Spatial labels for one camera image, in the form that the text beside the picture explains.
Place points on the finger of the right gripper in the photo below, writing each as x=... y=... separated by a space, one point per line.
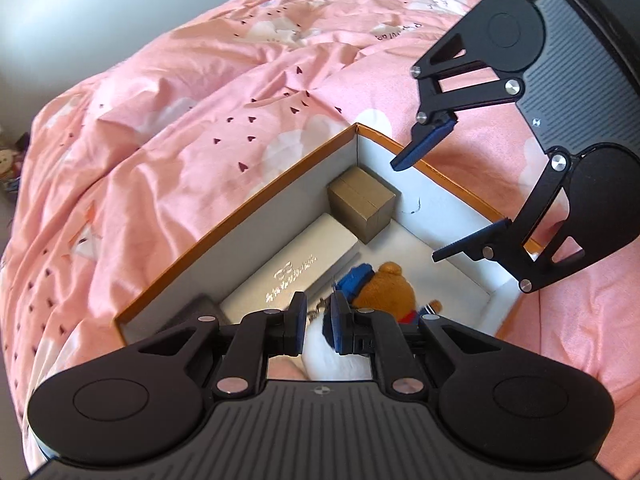
x=504 y=36
x=503 y=241

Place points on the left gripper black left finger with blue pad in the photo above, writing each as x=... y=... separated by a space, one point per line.
x=260 y=336

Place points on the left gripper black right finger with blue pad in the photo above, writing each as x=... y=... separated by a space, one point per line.
x=376 y=335

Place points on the white glasses case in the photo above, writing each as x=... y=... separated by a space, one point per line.
x=306 y=264

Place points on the small tan cardboard box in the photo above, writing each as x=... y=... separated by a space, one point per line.
x=361 y=203

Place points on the orange white cardboard box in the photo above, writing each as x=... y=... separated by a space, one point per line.
x=285 y=239

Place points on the pink patterned bed quilt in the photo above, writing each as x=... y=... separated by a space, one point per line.
x=129 y=168

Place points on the brown teddy bear keychain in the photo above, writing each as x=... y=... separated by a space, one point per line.
x=385 y=289

